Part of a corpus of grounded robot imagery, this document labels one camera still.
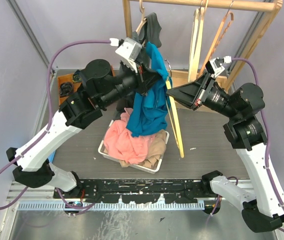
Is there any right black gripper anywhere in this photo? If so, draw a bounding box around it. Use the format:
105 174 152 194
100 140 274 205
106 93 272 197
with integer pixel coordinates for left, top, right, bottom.
165 71 240 120

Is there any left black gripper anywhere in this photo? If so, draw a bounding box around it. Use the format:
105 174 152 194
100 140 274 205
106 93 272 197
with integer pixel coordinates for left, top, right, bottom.
100 57 163 109

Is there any blue t shirt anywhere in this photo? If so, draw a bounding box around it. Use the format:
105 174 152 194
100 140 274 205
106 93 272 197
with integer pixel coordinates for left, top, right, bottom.
126 42 172 137

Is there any wooden hanger blue shirt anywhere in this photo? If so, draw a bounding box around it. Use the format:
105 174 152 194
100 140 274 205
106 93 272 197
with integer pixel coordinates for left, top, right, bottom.
164 59 185 159

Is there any grey t shirt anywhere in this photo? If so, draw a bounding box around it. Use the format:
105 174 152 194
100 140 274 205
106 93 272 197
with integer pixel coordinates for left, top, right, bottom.
116 12 162 113

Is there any beige t shirt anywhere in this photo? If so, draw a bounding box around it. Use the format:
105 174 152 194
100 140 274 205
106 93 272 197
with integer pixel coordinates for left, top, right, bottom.
119 129 167 169

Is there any pink t shirt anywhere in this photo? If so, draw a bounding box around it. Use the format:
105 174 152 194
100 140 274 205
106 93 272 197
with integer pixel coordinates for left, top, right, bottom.
103 108 155 165

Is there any wooden hanger grey shirt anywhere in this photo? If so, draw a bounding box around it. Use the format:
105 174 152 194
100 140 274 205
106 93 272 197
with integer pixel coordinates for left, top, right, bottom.
135 0 148 39

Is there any wooden hanger with metal hook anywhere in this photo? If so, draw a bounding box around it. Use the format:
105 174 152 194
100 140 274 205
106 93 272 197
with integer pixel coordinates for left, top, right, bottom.
198 0 234 75

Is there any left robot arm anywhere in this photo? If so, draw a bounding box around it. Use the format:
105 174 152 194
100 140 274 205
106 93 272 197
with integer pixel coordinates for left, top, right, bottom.
6 59 161 198

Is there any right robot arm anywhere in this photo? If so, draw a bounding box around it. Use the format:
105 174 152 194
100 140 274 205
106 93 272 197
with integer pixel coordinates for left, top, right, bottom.
166 73 284 233

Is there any rolled dark sock top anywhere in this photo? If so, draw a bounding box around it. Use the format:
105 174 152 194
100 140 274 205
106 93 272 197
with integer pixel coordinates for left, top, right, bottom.
72 70 82 83

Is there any brown wooden compartment tray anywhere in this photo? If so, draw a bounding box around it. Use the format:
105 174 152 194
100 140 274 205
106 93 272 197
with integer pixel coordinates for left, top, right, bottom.
57 65 119 108

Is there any rolled black sock left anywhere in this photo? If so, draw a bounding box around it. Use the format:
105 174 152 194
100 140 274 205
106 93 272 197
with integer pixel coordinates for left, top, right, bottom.
59 81 74 98

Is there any white plastic basket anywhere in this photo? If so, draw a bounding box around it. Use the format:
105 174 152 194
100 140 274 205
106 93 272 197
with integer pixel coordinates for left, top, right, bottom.
98 120 170 174

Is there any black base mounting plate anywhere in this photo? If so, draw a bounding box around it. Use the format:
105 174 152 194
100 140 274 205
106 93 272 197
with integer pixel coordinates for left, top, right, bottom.
62 179 218 204

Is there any wooden clothes rack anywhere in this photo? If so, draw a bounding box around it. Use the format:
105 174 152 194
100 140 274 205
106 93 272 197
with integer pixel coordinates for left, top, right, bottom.
122 0 283 92

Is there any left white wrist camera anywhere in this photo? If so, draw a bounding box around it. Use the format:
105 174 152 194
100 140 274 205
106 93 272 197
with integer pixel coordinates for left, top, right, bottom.
109 37 142 74

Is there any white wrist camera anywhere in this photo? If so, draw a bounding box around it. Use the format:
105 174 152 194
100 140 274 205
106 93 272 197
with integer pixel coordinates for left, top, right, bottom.
109 37 142 74
205 56 232 79

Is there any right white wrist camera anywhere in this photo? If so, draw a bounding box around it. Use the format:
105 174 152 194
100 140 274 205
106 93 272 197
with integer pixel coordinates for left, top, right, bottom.
205 56 232 79

